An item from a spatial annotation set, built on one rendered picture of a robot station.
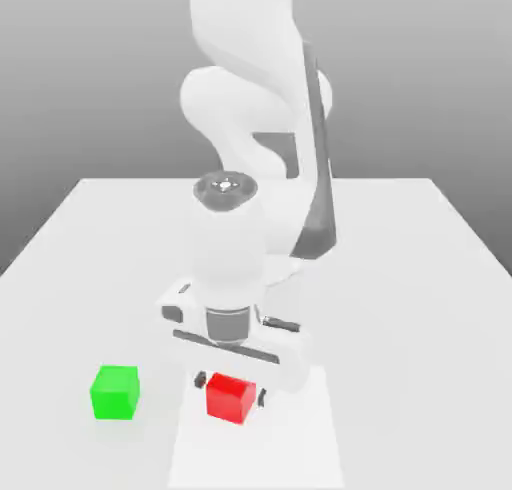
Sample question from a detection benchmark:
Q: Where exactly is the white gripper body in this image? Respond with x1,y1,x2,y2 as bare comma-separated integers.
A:
170,326,313,395

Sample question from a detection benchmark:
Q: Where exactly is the small red cube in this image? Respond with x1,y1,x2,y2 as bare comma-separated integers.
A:
205,371,258,426

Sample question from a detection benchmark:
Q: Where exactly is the small green cube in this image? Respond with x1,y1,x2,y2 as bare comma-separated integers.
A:
88,364,142,422

